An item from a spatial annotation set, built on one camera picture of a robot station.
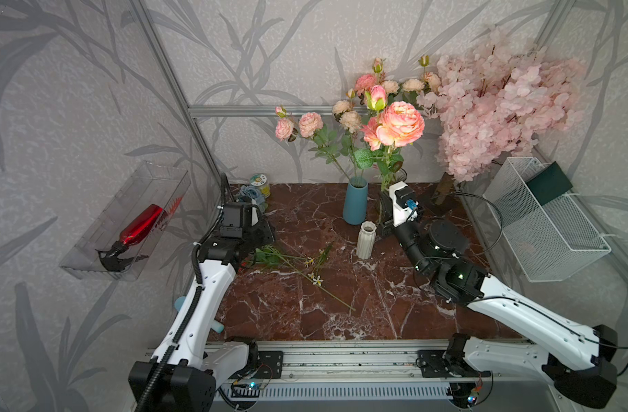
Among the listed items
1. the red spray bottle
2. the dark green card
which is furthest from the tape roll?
the dark green card

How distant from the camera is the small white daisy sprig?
905 mm

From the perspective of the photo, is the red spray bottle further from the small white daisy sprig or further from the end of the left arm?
the small white daisy sprig

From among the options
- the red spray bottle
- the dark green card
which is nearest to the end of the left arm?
the red spray bottle

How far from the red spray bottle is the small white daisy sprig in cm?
50

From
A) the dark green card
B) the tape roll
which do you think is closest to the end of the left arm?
the tape roll

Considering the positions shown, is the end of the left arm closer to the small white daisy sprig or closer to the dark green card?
the small white daisy sprig

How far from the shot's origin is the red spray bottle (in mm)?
595

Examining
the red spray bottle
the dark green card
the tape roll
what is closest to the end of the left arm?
the red spray bottle

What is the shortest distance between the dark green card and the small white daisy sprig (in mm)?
685
